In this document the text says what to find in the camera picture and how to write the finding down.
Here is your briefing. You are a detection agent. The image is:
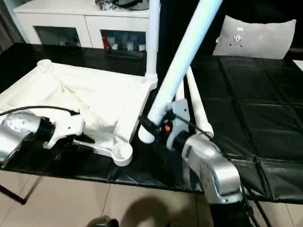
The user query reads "dark left robot foot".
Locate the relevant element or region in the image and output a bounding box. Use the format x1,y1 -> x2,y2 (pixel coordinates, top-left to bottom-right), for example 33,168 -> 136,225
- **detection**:
87,215 -> 119,227

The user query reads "white glass-door cabinet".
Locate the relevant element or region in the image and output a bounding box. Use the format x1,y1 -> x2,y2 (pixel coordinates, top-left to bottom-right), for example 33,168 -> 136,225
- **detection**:
13,0 -> 152,51

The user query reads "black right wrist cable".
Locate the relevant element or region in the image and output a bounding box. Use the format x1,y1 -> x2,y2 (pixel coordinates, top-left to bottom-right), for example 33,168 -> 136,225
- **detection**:
170,113 -> 273,227

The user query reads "white plastic table top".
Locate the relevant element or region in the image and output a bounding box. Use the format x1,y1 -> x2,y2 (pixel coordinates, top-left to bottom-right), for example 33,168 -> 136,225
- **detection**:
0,59 -> 158,167

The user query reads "dark round device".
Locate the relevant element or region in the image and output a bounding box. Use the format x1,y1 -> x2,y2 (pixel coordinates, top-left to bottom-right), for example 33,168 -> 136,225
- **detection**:
117,0 -> 150,10

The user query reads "brown curtain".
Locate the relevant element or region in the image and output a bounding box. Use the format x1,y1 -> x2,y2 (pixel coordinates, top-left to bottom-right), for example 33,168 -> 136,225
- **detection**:
0,0 -> 24,54

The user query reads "black work mat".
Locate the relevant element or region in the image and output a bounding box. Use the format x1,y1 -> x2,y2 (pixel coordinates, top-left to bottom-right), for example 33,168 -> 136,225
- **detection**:
0,42 -> 303,204

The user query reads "grey printed cushion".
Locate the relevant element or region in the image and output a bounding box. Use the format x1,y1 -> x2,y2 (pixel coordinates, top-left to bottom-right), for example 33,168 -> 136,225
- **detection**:
212,15 -> 297,60

